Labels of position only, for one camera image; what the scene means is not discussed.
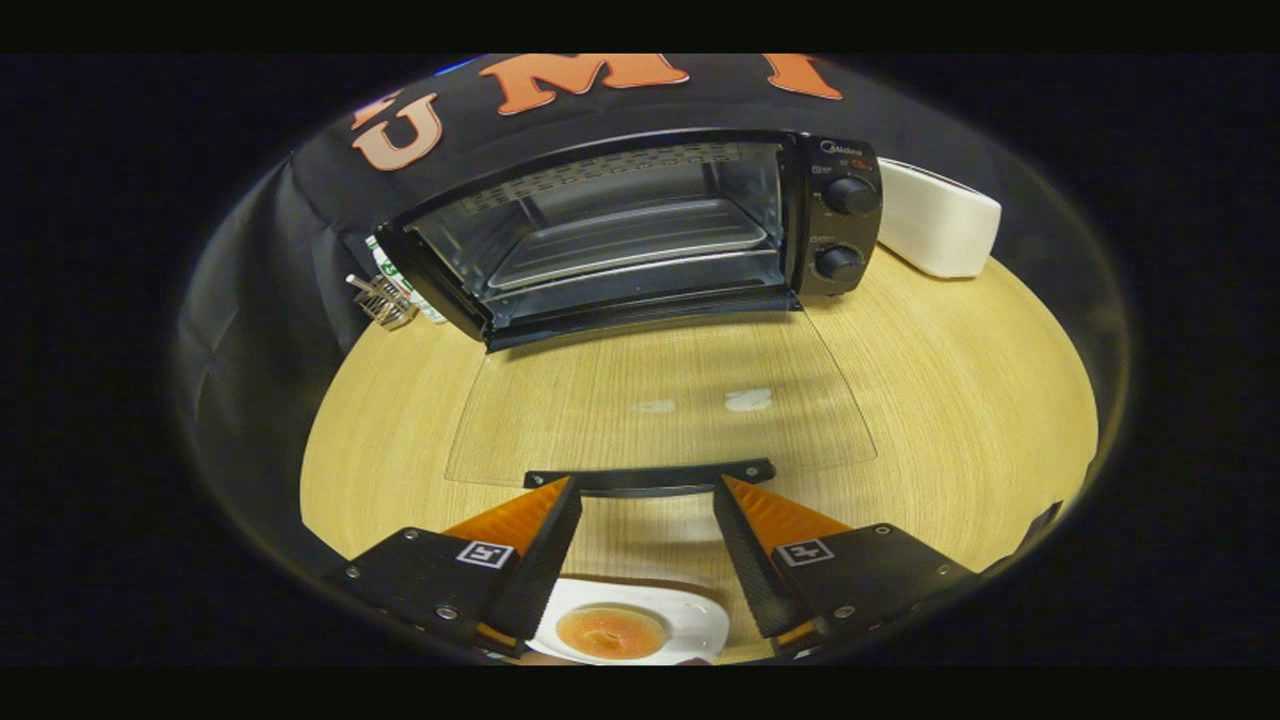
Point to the black toaster oven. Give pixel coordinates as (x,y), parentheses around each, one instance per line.
(845,232)

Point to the black backdrop cloth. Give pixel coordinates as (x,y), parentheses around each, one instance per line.
(300,250)

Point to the white bread toaster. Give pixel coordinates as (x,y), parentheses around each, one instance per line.
(935,225)

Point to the white bottle green label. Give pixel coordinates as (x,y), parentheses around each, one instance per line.
(392,278)

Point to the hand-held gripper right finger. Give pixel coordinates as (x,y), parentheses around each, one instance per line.
(750,560)

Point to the round brown bread bun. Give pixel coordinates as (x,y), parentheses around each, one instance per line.
(610,633)

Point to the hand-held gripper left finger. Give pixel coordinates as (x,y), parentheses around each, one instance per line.
(545,560)

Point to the white plate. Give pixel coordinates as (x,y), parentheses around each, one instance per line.
(695,615)

